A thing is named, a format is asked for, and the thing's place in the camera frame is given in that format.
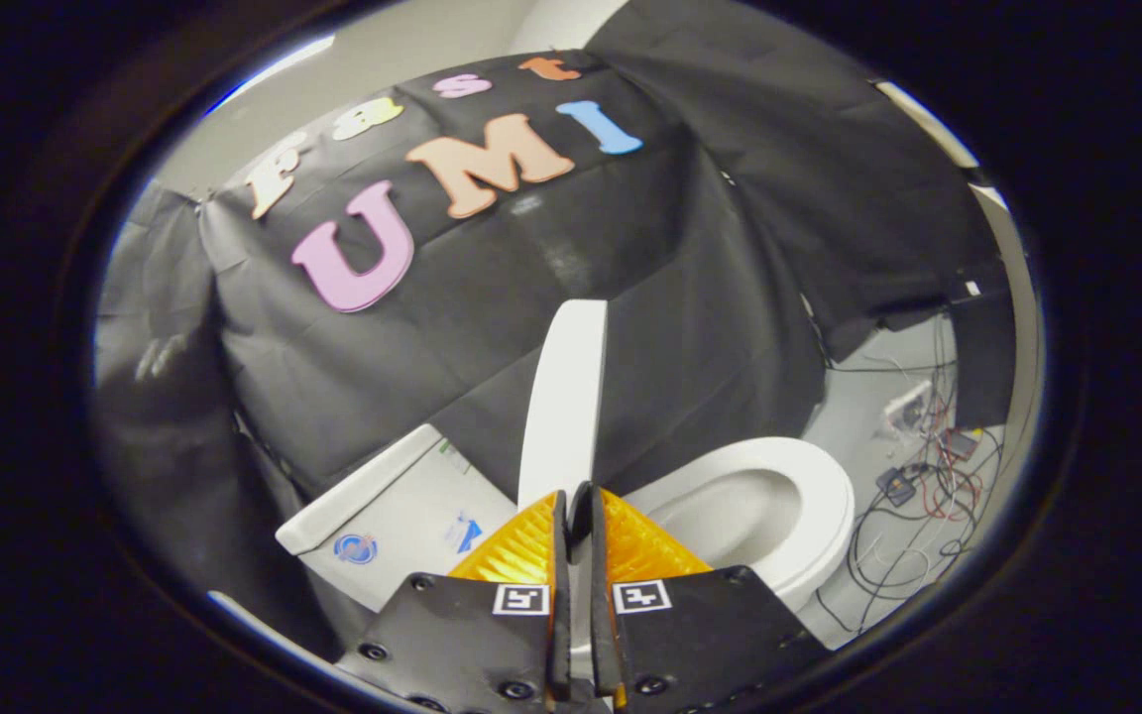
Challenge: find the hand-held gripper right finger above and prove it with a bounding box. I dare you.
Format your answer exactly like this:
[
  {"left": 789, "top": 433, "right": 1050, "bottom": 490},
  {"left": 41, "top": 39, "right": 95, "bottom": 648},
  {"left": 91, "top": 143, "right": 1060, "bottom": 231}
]
[{"left": 571, "top": 482, "right": 832, "bottom": 714}]

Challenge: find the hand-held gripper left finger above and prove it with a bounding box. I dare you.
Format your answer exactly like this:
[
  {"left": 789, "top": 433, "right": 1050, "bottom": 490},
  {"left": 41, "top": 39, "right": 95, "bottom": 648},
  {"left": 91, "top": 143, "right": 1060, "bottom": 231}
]
[{"left": 336, "top": 489, "right": 573, "bottom": 714}]

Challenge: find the white toilet lid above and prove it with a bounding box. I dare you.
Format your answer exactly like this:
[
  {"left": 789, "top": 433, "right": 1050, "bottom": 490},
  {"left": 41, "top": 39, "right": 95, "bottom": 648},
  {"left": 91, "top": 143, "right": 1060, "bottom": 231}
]
[{"left": 517, "top": 299, "right": 609, "bottom": 685}]

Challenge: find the white ceramic toilet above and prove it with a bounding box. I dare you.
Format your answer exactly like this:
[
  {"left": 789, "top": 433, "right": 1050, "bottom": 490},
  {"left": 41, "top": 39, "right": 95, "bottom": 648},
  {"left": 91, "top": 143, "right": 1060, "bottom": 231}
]
[{"left": 276, "top": 424, "right": 857, "bottom": 651}]

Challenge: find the white toilet seat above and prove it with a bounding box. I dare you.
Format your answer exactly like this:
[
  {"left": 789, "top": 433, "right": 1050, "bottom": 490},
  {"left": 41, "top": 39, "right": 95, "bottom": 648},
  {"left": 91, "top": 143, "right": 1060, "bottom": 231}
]
[{"left": 626, "top": 436, "right": 857, "bottom": 611}]

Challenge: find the small black adapter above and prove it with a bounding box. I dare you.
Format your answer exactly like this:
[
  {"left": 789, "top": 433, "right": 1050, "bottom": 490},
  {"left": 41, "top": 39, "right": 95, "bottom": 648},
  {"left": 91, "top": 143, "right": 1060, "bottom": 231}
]
[{"left": 876, "top": 466, "right": 920, "bottom": 508}]

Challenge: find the black backdrop cloth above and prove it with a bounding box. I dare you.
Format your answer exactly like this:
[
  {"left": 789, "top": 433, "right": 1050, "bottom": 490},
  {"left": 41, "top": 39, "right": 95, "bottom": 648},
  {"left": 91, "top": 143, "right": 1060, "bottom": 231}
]
[{"left": 93, "top": 0, "right": 1018, "bottom": 660}]

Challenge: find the black box with white label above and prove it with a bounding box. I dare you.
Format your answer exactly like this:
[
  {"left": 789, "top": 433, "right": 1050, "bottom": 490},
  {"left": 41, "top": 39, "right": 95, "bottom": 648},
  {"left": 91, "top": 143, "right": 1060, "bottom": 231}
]
[{"left": 946, "top": 266, "right": 1018, "bottom": 429}]

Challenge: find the tangle of thin cables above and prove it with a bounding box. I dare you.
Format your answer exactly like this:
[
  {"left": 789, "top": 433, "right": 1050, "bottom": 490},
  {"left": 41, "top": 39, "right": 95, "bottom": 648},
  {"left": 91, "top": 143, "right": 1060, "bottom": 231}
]
[{"left": 819, "top": 317, "right": 1006, "bottom": 636}]

